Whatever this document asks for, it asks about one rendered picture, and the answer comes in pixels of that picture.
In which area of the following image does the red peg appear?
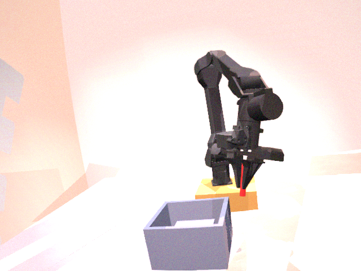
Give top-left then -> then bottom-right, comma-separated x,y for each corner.
240,164 -> 246,196

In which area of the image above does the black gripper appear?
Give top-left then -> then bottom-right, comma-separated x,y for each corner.
211,121 -> 284,189

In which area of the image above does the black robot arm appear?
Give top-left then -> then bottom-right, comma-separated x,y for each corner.
194,50 -> 283,187

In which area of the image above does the white square plate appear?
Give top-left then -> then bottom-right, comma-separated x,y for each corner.
175,219 -> 215,226

